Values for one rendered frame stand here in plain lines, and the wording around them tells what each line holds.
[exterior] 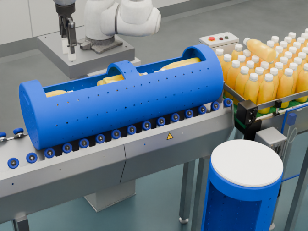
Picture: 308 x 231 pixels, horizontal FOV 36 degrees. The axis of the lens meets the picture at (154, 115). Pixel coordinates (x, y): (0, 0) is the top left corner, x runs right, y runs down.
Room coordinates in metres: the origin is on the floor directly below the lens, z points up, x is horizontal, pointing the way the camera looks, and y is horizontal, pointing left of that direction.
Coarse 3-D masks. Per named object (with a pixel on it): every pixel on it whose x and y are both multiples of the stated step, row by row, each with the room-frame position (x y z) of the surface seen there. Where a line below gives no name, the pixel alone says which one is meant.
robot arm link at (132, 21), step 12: (132, 0) 2.22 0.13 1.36; (144, 0) 2.24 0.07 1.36; (120, 12) 2.25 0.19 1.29; (132, 12) 2.20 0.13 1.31; (144, 12) 2.21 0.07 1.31; (156, 12) 2.25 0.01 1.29; (120, 24) 2.22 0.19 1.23; (132, 24) 2.21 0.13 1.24; (144, 24) 2.20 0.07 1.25; (156, 24) 2.22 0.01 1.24; (132, 36) 2.25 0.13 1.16; (144, 36) 2.24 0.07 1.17
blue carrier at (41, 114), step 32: (128, 64) 1.80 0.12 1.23; (160, 64) 2.03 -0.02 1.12; (192, 64) 1.87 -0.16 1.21; (32, 96) 1.53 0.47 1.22; (64, 96) 1.57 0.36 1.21; (96, 96) 1.61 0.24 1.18; (128, 96) 1.66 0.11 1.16; (160, 96) 1.72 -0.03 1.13; (192, 96) 1.80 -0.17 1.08; (32, 128) 1.54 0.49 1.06; (64, 128) 1.51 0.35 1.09; (96, 128) 1.58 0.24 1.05
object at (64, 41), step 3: (63, 39) 1.74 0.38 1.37; (66, 39) 1.75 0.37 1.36; (63, 42) 1.74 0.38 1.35; (66, 42) 1.75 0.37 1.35; (63, 45) 1.74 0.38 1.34; (66, 45) 1.75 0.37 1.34; (63, 48) 1.74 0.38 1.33; (66, 48) 1.75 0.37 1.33; (63, 51) 1.74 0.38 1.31; (66, 51) 1.75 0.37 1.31; (63, 54) 1.74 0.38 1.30
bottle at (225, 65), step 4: (224, 60) 2.17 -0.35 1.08; (228, 60) 2.17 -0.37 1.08; (220, 64) 2.18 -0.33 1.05; (224, 64) 2.16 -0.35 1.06; (228, 64) 2.16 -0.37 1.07; (224, 68) 2.15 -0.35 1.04; (228, 68) 2.15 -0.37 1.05; (224, 72) 2.15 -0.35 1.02; (224, 76) 2.15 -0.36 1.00; (224, 80) 2.15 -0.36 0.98; (224, 92) 2.15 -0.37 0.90
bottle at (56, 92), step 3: (57, 90) 1.71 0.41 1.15; (60, 90) 1.71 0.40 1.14; (45, 93) 1.67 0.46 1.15; (48, 93) 1.67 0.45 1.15; (51, 93) 1.68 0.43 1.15; (54, 93) 1.68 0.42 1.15; (57, 93) 1.68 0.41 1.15; (60, 93) 1.68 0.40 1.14; (63, 93) 1.69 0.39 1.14; (48, 96) 1.66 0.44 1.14; (51, 96) 1.66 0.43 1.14; (57, 105) 1.66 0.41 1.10
